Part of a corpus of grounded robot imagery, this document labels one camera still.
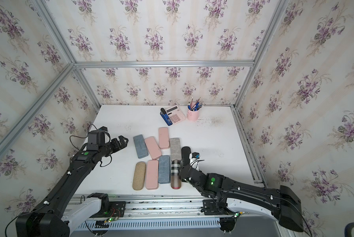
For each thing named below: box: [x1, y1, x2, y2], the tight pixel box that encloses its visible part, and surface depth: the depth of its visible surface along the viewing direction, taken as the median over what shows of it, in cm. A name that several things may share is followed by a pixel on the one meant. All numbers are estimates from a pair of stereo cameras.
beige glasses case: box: [132, 161, 147, 191], surface depth 83 cm
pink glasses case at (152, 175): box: [145, 159, 159, 191], surface depth 84 cm
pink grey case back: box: [158, 126, 171, 150], surface depth 102 cm
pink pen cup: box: [186, 103, 202, 122], surface depth 107 cm
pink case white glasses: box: [144, 136, 162, 159], surface depth 95 cm
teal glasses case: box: [158, 155, 171, 185], surface depth 86 cm
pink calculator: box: [165, 105, 186, 124], surface depth 115 cm
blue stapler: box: [160, 107, 174, 126], surface depth 113 cm
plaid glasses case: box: [170, 158, 182, 190], surface depth 82 cm
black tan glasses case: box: [181, 146, 192, 166], surface depth 93 cm
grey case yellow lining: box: [132, 134, 149, 159], surface depth 95 cm
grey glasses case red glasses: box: [170, 137, 182, 162], surface depth 95 cm
